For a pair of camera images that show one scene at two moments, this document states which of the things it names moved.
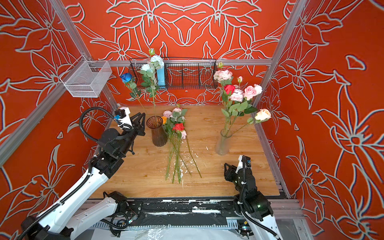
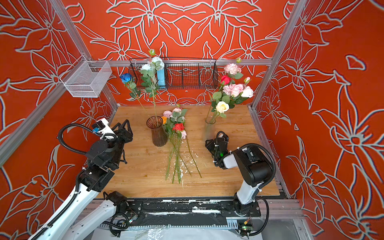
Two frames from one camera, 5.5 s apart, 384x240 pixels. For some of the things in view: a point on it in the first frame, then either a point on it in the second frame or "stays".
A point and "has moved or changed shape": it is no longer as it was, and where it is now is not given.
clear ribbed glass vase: [223, 143] has moved or changed shape
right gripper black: [229, 174] to [210, 145]
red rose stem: [229, 89] to [225, 80]
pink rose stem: [250, 93] to [234, 90]
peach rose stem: [263, 115] to [221, 107]
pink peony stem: [223, 76] to [233, 69]
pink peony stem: [178, 122] to [177, 116]
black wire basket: [180, 73] stays
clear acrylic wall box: [86, 78] stays
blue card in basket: [161, 77] stays
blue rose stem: [127, 78] stays
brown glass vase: [159, 135] stays
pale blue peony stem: [149, 71] stays
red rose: [178, 127] stays
